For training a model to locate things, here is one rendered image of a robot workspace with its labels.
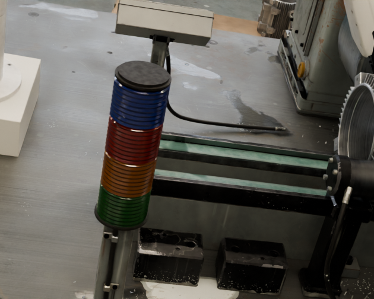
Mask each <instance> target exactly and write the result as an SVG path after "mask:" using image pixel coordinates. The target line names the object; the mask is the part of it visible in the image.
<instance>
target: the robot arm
mask: <svg viewBox="0 0 374 299"><path fill-rule="evenodd" d="M7 5H8V0H0V102H2V101H5V100H7V99H9V98H11V97H12V96H14V95H15V94H16V93H17V92H18V90H19V89H20V87H21V80H22V78H21V72H20V70H19V69H18V68H17V67H16V66H15V65H14V64H13V63H12V62H11V61H9V60H8V59H6V58H4V49H5V31H6V21H7ZM344 5H345V8H346V13H347V18H348V23H349V26H350V31H351V35H352V37H353V40H354V41H355V43H356V45H357V47H358V49H359V51H360V53H361V54H362V55H363V56H364V57H369V59H370V60H369V65H370V70H371V73H372V74H374V0H344Z"/></svg>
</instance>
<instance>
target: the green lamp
mask: <svg viewBox="0 0 374 299"><path fill-rule="evenodd" d="M150 195H151V190H150V191H149V192H148V193H147V194H145V195H142V196H139V197H134V198H127V197H122V196H118V195H115V194H112V193H110V192H109V191H107V190H106V189H105V188H104V187H103V186H102V184H101V182H100V186H99V194H98V199H97V213H98V215H99V217H100V218H101V219H102V220H103V221H105V222H106V223H108V224H110V225H114V226H117V227H133V226H136V225H138V224H140V223H142V222H143V221H144V220H145V218H146V216H147V211H148V204H149V201H150Z"/></svg>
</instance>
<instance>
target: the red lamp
mask: <svg viewBox="0 0 374 299"><path fill-rule="evenodd" d="M163 123H164V122H163ZM163 123H162V124H161V125H160V126H158V127H156V128H152V129H132V128H129V127H126V126H123V125H121V124H120V123H118V122H116V121H115V120H114V119H113V118H112V117H111V115H110V112H109V120H108V125H107V134H106V142H105V150H106V152H107V153H108V154H109V155H110V156H111V157H112V158H114V159H116V160H118V161H120V162H123V163H127V164H145V163H149V162H151V161H153V160H155V159H156V157H157V156H158V151H159V146H160V140H161V133H162V130H163Z"/></svg>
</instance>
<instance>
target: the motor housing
mask: <svg viewBox="0 0 374 299"><path fill-rule="evenodd" d="M350 89H351V91H350V90H349V91H348V93H349V95H348V94H347V95H346V96H347V99H346V98H345V102H346V103H343V106H344V108H342V111H343V112H342V113H340V115H341V118H339V120H340V123H339V124H338V126H339V133H338V155H346V156H348V157H349V158H355V159H360V160H369V161H372V160H374V74H367V76H366V78H365V81H364V82H363V83H361V84H359V85H357V86H356V87H355V88H354V87H350Z"/></svg>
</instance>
